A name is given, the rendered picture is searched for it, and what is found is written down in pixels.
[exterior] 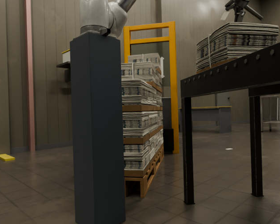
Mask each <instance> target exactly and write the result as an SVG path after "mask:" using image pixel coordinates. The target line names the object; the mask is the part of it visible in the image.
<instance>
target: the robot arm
mask: <svg viewBox="0 0 280 224"><path fill-rule="evenodd" d="M249 1H250V0H230V1H229V2H228V3H227V4H226V5H225V7H226V8H225V11H224V13H223V15H222V17H221V19H220V20H225V19H226V17H227V16H228V14H229V12H230V9H233V10H234V12H235V20H234V22H242V20H243V17H244V15H245V13H246V12H244V11H243V9H244V7H245V6H247V5H248V3H249ZM135 2H136V0H115V2H109V3H108V0H80V5H79V19H80V35H79V36H78V37H80V36H82V35H84V34H86V33H88V32H91V33H95V34H98V35H102V36H107V37H111V38H114V39H117V38H118V37H119V36H120V35H121V33H122V31H123V28H124V25H125V23H126V21H127V19H128V15H127V12H128V11H129V9H130V8H131V7H132V5H133V4H134V3H135ZM233 3H234V4H233ZM237 13H239V14H237ZM78 37H76V38H78ZM76 38H73V40H74V39H76Z"/></svg>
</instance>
